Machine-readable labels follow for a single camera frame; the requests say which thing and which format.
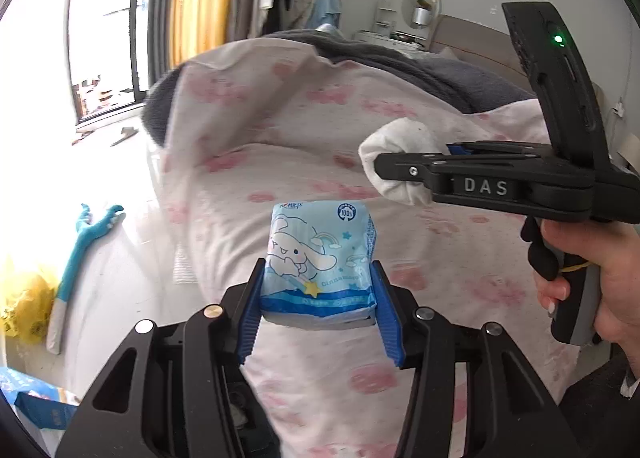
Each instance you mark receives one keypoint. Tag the yellow plastic bag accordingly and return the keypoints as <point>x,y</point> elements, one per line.
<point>26,305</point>

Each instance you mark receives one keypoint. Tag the grey slipper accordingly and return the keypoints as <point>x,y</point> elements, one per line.
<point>126,133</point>

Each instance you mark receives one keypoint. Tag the dark grey fleece blanket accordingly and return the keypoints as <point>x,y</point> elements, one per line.
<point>469,89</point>

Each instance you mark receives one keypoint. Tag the round vanity mirror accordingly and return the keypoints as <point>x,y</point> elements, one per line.
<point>420,14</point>

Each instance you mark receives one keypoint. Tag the grey curtain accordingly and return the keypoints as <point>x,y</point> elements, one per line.
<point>158,39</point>

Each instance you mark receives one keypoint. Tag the person's right hand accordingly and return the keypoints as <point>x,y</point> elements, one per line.
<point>614,248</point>

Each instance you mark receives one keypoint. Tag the blue pet food bag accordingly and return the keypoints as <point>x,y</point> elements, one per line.
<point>46,406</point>

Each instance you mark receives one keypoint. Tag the pink patterned white quilt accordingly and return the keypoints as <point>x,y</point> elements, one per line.
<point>255,123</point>

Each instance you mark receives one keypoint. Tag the white sock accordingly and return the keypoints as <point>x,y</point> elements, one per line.
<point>392,159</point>

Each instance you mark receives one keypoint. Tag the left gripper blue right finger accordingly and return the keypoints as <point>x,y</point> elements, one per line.
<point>388,315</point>

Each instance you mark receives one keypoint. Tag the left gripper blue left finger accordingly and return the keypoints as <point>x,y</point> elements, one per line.
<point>250,313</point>

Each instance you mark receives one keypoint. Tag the blue cartoon tissue pack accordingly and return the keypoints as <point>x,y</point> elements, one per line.
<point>317,271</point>

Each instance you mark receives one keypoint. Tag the white dressing table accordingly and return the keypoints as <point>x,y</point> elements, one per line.
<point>390,29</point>

